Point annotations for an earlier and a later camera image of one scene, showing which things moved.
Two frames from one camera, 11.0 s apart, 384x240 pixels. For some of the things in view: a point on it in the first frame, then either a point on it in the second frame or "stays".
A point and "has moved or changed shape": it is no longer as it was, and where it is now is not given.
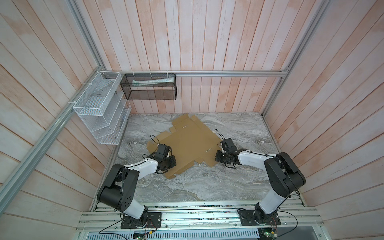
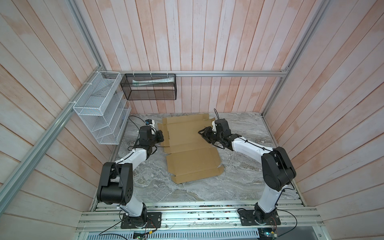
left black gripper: (173, 163) -> (159, 133)
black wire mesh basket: (149, 86) stays
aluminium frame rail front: (220, 218) stays
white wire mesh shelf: (103, 104) stays
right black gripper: (217, 158) -> (205, 134)
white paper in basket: (135, 83) stays
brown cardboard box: (190, 140) has moved or changed shape
